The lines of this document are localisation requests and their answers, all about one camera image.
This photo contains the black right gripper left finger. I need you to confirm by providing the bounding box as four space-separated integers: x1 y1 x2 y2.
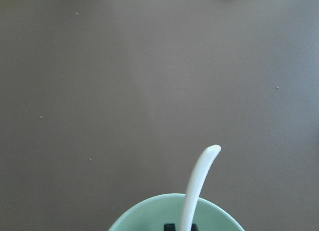
163 223 175 231

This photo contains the mint green bowl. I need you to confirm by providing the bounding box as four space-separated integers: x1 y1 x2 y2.
109 193 243 231

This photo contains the white ceramic spoon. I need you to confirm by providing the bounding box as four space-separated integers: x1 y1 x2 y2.
179 144 222 231

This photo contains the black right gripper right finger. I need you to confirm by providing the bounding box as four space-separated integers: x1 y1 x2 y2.
191 224 199 231

